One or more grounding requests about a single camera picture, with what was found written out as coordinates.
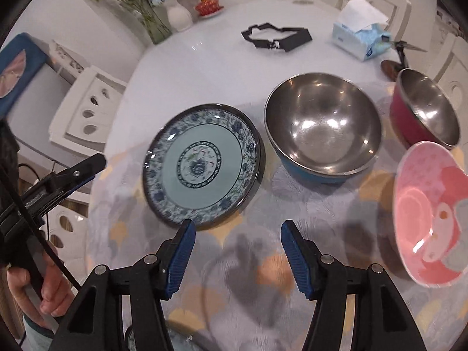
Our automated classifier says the person's left hand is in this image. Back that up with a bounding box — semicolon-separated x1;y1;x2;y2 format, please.
6;243;75;330

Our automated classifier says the red steel bowl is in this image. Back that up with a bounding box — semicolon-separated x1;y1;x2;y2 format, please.
389;68;460;150

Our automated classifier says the white vase with flowers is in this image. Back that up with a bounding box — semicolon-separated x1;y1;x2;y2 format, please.
148;0;194;33

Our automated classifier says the blue tissue pack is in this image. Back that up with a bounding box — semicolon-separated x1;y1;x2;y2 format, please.
332;0;392;62

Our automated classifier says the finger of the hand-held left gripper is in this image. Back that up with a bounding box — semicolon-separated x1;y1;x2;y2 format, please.
22;153;107;217

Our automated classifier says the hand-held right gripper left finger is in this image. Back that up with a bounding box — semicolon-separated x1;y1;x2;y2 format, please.
49;219;196;351

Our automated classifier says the pink cartoon bowl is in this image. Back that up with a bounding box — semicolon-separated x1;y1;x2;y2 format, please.
392;141;468;289

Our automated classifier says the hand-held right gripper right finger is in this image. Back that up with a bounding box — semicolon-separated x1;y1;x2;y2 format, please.
281;219;428;351

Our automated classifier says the blue patterned plate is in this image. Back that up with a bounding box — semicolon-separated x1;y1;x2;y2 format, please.
142;103;264;232

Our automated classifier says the person's left forearm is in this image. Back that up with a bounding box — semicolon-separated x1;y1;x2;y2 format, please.
20;316;59;351

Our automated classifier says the phone stand with wooden base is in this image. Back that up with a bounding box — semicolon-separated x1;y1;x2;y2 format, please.
380;39;428;81

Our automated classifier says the blue steel bowl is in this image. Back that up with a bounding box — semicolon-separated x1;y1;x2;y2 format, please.
264;72;383;187

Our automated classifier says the fan patterned table mat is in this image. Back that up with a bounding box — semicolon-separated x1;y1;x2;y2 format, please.
86;142;468;351

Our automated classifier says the white printed box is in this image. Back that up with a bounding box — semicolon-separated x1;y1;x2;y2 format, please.
49;40;86;81

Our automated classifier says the black head strap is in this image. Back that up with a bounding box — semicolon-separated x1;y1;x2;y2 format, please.
241;23;312;51

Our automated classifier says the glass vase with green sprigs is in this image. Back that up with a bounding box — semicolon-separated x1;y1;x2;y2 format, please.
77;0;172;44

